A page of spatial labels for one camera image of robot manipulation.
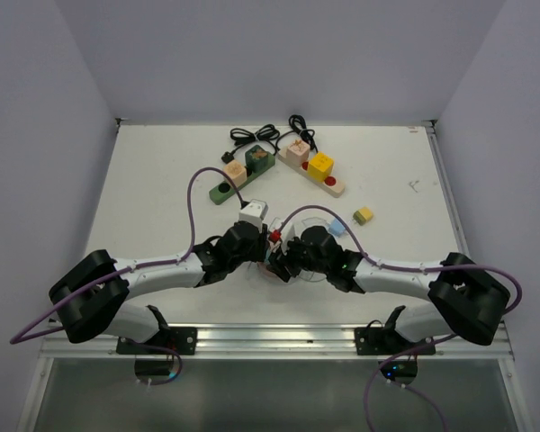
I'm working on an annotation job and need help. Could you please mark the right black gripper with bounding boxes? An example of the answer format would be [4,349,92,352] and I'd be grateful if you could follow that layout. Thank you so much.
[267,234,329,283]

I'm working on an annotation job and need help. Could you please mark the pink round socket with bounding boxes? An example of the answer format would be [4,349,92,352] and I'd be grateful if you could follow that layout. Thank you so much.
[256,262,281,282]

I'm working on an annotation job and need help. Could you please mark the light blue charger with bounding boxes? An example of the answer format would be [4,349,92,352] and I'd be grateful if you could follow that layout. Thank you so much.
[328,219,347,237]

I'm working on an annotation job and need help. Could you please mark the olive yellow charger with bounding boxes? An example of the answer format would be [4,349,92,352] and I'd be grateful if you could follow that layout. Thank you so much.
[352,207,374,226]

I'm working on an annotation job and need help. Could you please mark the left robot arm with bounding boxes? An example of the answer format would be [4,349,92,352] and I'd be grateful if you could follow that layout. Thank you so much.
[49,220,268,354]

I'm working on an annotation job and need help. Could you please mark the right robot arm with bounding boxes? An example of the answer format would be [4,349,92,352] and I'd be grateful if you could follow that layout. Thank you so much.
[268,226,510,354]

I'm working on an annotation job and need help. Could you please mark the green power strip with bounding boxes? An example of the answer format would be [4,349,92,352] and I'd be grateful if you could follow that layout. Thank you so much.
[209,154,275,205]

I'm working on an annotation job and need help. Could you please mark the beige wooden power strip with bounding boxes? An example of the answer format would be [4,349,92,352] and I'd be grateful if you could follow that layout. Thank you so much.
[276,148,345,199]

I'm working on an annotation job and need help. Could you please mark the yellow cube adapter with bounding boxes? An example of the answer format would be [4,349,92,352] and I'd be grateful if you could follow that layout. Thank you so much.
[307,152,334,183]

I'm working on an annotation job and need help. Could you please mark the dark green cube adapter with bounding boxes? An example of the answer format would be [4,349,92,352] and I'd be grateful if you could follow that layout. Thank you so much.
[245,145,269,173]

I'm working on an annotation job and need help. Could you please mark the light pink cube adapter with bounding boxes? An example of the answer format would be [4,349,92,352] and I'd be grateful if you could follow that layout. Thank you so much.
[286,139,311,167]

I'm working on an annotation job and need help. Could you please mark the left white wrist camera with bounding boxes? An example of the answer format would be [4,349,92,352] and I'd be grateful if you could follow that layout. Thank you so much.
[238,199,268,231]

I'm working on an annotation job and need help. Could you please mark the aluminium rail frame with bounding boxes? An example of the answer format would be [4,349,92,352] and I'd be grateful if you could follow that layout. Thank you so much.
[39,324,514,360]

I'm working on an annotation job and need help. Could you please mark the black cord of green strip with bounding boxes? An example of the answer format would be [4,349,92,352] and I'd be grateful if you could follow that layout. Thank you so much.
[219,124,280,164]

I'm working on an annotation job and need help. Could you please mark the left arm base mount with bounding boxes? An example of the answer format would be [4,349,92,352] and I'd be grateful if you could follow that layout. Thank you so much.
[116,305,198,356]

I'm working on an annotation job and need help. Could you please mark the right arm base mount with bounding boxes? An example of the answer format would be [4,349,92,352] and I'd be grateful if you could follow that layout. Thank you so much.
[354,306,436,356]

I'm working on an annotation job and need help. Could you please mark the black cord of beige strip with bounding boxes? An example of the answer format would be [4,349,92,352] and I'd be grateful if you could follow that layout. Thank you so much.
[274,114,320,154]

